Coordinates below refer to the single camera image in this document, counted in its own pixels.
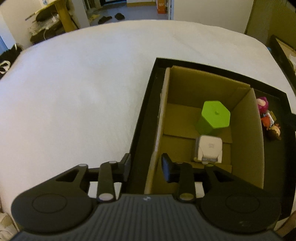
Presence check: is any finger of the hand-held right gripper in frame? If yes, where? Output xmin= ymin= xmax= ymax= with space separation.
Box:
xmin=285 ymin=112 xmax=296 ymax=131

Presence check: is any olive chair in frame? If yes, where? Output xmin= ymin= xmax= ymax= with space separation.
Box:
xmin=244 ymin=0 xmax=296 ymax=49

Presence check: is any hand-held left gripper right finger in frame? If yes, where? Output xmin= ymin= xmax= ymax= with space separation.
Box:
xmin=161 ymin=153 xmax=234 ymax=202

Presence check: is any green hexagonal box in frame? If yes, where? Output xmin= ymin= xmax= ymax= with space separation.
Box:
xmin=194 ymin=100 xmax=231 ymax=135

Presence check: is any black bag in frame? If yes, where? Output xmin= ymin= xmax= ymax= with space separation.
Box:
xmin=0 ymin=44 xmax=23 ymax=79

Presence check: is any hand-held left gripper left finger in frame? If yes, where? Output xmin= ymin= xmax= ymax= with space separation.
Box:
xmin=55 ymin=153 xmax=132 ymax=202

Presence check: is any black tray with cardboard lining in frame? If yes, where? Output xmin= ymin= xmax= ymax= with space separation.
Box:
xmin=269 ymin=35 xmax=296 ymax=93

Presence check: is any pink toy figure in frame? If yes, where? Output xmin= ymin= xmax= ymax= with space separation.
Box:
xmin=256 ymin=97 xmax=269 ymax=114

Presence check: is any cardboard box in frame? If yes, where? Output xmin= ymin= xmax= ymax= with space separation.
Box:
xmin=144 ymin=65 xmax=265 ymax=194

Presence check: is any brown-haired doll figurine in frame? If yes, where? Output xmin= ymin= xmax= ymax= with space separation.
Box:
xmin=266 ymin=124 xmax=282 ymax=141

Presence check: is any round table with yellow leg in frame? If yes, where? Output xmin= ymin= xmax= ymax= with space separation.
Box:
xmin=25 ymin=0 xmax=77 ymax=33

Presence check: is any white lavender cube toy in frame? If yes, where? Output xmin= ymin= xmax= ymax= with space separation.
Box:
xmin=193 ymin=135 xmax=223 ymax=165

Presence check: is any pile of household clutter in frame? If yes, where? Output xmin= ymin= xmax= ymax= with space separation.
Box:
xmin=29 ymin=9 xmax=60 ymax=44

